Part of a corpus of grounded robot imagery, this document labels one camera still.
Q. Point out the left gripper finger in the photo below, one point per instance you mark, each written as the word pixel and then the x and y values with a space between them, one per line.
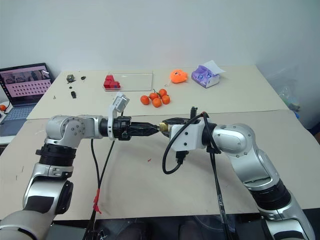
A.
pixel 142 132
pixel 142 125

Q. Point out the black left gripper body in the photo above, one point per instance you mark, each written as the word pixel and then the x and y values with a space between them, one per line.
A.
pixel 122 127

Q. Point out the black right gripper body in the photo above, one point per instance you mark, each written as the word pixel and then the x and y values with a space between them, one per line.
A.
pixel 185 120

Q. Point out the brass padlock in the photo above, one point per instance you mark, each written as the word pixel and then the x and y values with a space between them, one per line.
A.
pixel 164 126

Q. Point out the small metal key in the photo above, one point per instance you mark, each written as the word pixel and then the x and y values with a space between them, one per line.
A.
pixel 159 128

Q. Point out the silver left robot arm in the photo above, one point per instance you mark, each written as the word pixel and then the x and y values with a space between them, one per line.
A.
pixel 62 130

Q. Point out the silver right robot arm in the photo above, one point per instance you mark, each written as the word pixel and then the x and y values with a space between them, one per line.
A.
pixel 240 142

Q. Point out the small orange mandarin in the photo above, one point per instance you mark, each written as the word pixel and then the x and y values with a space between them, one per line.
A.
pixel 157 102
pixel 145 100
pixel 153 96
pixel 166 99
pixel 162 92

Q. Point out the orange plush toy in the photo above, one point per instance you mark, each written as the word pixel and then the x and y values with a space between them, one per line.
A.
pixel 178 76

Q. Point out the clear acrylic tray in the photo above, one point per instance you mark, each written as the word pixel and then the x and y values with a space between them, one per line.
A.
pixel 137 81

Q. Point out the red building blocks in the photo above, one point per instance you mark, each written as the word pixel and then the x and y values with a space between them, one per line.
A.
pixel 111 82

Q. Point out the purple tissue pack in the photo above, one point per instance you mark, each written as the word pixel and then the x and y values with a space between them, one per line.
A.
pixel 206 76

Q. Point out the small black block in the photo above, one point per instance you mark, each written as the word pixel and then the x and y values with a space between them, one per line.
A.
pixel 73 94

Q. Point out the small black clip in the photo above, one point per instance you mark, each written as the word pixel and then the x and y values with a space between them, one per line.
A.
pixel 83 77

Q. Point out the small black metal part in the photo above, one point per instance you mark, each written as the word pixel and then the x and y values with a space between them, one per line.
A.
pixel 70 78

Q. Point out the open laptop computer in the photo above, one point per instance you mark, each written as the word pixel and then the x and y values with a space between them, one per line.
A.
pixel 23 85

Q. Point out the clear plastic bag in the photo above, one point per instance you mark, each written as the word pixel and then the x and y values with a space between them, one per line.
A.
pixel 292 87

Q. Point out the small orange object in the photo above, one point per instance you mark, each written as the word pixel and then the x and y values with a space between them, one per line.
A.
pixel 2 108

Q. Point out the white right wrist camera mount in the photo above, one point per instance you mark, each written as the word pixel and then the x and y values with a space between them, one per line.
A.
pixel 187 136

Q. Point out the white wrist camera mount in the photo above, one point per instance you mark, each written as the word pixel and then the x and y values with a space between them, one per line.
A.
pixel 187 136
pixel 119 103

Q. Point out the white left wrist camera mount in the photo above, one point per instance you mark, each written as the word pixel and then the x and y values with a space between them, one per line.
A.
pixel 119 103

